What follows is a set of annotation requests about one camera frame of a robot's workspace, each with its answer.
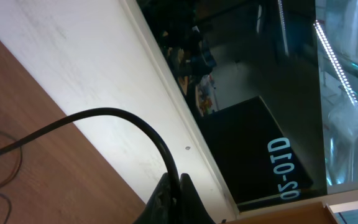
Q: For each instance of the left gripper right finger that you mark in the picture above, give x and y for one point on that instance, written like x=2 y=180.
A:
x=193 y=210

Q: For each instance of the dark glass window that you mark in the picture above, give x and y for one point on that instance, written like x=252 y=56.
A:
x=248 y=72

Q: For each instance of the led light strip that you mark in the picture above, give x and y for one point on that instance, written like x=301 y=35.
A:
x=335 y=63

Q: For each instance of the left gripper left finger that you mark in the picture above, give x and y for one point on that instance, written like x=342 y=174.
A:
x=157 y=210

